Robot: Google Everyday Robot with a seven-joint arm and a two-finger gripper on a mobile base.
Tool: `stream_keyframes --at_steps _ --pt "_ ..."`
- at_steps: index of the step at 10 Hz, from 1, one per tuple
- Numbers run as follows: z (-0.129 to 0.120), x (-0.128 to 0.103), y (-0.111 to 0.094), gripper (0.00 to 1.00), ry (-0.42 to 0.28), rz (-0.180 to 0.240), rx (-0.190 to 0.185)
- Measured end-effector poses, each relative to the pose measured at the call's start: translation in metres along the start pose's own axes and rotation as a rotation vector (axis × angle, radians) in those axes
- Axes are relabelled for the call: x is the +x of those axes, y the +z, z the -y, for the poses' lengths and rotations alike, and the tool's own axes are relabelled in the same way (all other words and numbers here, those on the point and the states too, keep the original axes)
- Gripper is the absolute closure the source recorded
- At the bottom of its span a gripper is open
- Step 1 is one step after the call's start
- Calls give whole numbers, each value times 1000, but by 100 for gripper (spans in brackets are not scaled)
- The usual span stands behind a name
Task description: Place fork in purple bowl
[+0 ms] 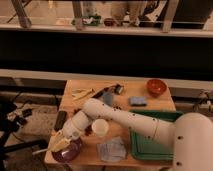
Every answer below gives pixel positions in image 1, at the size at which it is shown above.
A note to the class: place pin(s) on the purple bowl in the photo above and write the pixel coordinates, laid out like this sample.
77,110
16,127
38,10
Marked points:
69,153

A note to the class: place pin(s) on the green plastic tray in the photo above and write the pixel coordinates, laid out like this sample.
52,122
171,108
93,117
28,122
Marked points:
143,148

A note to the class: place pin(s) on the black marker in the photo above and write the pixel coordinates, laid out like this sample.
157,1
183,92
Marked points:
100,93

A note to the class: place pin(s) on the wooden utensil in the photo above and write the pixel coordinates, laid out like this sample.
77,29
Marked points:
80,93

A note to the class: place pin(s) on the black remote control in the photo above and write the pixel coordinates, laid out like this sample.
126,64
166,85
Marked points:
61,118

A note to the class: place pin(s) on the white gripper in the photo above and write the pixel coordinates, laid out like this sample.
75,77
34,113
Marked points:
73,128

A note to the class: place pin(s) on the black silver round object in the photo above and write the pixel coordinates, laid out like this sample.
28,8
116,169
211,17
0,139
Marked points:
118,89

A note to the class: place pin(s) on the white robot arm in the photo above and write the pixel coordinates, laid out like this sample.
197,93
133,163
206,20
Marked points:
190,136

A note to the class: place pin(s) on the red bowl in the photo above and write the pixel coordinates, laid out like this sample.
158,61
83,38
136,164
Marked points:
156,87

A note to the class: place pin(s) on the blue cup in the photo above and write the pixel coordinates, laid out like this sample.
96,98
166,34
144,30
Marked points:
108,98

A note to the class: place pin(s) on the white paper cup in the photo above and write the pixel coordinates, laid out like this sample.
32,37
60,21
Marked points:
100,127

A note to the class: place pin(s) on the light blue cloth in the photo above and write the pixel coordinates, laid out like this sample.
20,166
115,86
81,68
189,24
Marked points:
112,150

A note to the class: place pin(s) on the blue sponge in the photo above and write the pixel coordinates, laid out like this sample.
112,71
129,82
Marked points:
137,101

